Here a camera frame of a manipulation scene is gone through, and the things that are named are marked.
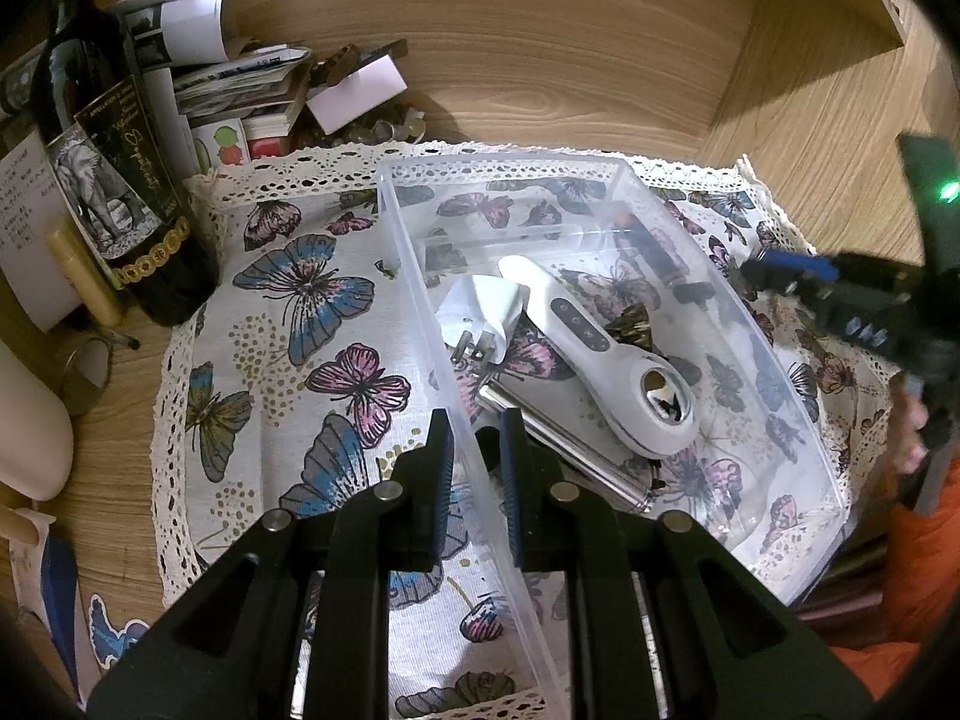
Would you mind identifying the fruit print box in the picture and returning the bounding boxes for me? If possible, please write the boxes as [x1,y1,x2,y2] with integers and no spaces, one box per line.
[191,116,252,170]

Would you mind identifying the person's right hand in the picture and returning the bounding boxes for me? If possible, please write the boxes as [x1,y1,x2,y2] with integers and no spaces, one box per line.
[891,386,935,477]

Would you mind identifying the white handwritten paper note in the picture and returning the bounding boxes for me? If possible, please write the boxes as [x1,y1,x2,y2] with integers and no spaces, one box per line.
[0,131,83,335]

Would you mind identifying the white handheld massager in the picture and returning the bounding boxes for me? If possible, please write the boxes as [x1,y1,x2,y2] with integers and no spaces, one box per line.
[497,255,702,458]

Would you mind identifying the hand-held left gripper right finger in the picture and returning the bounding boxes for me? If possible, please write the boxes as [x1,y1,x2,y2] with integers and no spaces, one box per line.
[501,406,878,720]

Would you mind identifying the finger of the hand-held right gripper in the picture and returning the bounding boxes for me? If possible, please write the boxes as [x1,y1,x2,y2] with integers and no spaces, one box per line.
[746,249,841,306]

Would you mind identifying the pile of small trinkets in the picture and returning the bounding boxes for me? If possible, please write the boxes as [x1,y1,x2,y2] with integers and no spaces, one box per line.
[292,109,428,155]

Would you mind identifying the white charger plug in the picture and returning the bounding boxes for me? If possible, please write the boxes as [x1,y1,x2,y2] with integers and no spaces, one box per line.
[435,274,526,372]

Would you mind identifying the pink and white box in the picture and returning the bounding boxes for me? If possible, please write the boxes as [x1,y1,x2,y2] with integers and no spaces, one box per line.
[307,52,410,132]

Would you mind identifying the white rounded object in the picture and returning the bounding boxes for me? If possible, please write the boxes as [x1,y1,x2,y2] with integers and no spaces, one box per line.
[0,330,76,503]

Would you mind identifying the butterfly print lace cloth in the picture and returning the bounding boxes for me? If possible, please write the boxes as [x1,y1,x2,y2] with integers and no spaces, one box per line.
[150,139,905,720]

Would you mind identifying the blue butterfly sticker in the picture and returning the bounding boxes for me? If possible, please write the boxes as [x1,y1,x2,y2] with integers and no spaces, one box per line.
[88,592,151,668]

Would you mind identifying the silver metal flashlight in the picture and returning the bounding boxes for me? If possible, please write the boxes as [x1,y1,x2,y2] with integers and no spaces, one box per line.
[480,382,665,515]

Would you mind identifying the dark wine bottle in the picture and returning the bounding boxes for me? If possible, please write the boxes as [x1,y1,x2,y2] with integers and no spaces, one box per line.
[30,0,222,329]

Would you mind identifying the stack of books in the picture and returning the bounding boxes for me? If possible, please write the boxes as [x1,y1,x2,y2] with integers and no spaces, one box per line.
[172,41,312,140]

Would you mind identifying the rolled printed papers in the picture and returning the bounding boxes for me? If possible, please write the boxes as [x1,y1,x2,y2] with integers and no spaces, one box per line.
[112,0,230,72]

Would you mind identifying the person's right forearm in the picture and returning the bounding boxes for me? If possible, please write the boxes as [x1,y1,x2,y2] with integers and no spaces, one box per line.
[825,465,960,683]

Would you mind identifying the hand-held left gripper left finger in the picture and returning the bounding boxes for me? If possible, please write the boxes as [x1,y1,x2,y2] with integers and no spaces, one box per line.
[86,409,456,720]

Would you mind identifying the cream cylinder stick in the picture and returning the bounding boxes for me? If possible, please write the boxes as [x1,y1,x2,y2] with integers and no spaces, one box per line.
[43,216,125,327]

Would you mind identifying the clear plastic storage box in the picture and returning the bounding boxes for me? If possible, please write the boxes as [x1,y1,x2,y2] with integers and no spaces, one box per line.
[375,152,856,720]

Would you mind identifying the blue card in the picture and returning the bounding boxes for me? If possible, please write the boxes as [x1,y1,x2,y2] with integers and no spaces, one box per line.
[41,532,83,683]

